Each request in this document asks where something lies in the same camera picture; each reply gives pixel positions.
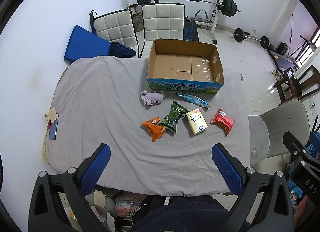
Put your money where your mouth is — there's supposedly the red snack packet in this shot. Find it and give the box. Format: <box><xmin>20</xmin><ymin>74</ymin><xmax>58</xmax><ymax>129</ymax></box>
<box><xmin>210</xmin><ymin>109</ymin><xmax>234</xmax><ymax>136</ymax></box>

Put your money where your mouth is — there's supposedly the yellow tissue pack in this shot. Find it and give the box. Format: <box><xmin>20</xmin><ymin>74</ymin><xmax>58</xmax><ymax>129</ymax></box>
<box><xmin>185</xmin><ymin>108</ymin><xmax>208</xmax><ymax>135</ymax></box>

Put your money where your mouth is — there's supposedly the green wet wipes pack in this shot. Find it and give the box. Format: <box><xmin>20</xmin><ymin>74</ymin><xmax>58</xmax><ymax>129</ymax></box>
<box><xmin>159</xmin><ymin>101</ymin><xmax>189</xmax><ymax>134</ymax></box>

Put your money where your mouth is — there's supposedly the blue long snack packet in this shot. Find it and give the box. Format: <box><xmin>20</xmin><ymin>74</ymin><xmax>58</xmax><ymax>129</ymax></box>
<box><xmin>176</xmin><ymin>92</ymin><xmax>209</xmax><ymax>109</ymax></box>

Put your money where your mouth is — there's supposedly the orange snack packet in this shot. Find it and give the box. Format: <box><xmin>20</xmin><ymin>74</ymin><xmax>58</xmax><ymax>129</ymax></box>
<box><xmin>141</xmin><ymin>117</ymin><xmax>166</xmax><ymax>142</ymax></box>

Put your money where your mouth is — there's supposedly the purple cloth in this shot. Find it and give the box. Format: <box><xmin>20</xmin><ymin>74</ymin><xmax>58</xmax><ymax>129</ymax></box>
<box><xmin>140</xmin><ymin>90</ymin><xmax>166</xmax><ymax>107</ymax></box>

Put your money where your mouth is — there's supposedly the grey plastic chair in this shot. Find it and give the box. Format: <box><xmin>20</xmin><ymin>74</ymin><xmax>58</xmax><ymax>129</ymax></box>
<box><xmin>248</xmin><ymin>99</ymin><xmax>310</xmax><ymax>165</ymax></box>

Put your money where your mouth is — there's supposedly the blue smartphone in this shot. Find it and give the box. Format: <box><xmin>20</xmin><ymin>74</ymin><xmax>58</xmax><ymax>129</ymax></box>
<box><xmin>49</xmin><ymin>118</ymin><xmax>59</xmax><ymax>140</ymax></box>

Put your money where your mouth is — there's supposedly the beige paper note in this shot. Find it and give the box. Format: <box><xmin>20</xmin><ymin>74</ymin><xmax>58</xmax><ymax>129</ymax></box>
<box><xmin>45</xmin><ymin>107</ymin><xmax>58</xmax><ymax>123</ymax></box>

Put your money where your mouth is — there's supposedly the dark wooden chair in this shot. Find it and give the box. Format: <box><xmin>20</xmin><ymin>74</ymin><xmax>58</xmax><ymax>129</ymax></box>
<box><xmin>273</xmin><ymin>65</ymin><xmax>319</xmax><ymax>105</ymax></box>

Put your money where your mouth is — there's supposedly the open cardboard box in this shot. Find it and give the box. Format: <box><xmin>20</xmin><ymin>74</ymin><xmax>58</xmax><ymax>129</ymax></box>
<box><xmin>146</xmin><ymin>38</ymin><xmax>225</xmax><ymax>95</ymax></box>

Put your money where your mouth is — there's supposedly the dark blue garment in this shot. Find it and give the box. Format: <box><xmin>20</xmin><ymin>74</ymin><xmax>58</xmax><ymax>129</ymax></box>
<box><xmin>109</xmin><ymin>42</ymin><xmax>136</xmax><ymax>58</ymax></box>

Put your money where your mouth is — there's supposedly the blue foam mat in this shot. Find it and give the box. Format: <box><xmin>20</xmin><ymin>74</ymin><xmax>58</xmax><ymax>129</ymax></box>
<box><xmin>64</xmin><ymin>25</ymin><xmax>111</xmax><ymax>62</ymax></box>

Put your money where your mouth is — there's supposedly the barbell on floor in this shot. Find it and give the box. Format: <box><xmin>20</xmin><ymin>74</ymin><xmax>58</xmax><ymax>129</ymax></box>
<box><xmin>233</xmin><ymin>28</ymin><xmax>270</xmax><ymax>49</ymax></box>

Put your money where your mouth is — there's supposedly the black bench pad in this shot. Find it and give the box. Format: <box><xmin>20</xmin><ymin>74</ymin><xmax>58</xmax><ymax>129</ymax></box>
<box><xmin>183</xmin><ymin>20</ymin><xmax>199</xmax><ymax>42</ymax></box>

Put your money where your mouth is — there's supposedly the white padded chair left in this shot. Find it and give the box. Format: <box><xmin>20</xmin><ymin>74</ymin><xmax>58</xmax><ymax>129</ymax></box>
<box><xmin>89</xmin><ymin>9</ymin><xmax>139</xmax><ymax>57</ymax></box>

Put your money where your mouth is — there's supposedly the white padded chair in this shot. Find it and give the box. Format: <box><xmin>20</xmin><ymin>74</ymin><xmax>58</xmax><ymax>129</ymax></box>
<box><xmin>140</xmin><ymin>3</ymin><xmax>185</xmax><ymax>58</ymax></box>
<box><xmin>89</xmin><ymin>9</ymin><xmax>139</xmax><ymax>57</ymax></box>

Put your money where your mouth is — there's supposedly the white weight bench rack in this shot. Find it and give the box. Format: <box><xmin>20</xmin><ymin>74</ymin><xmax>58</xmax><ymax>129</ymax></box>
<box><xmin>195</xmin><ymin>0</ymin><xmax>223</xmax><ymax>45</ymax></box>

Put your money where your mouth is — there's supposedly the barbell on rack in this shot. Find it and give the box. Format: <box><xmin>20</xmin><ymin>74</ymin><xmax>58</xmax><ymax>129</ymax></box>
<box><xmin>130</xmin><ymin>0</ymin><xmax>241</xmax><ymax>17</ymax></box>

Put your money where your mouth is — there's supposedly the white padded chair right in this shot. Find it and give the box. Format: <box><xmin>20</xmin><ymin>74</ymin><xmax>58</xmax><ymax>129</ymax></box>
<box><xmin>140</xmin><ymin>3</ymin><xmax>185</xmax><ymax>58</ymax></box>

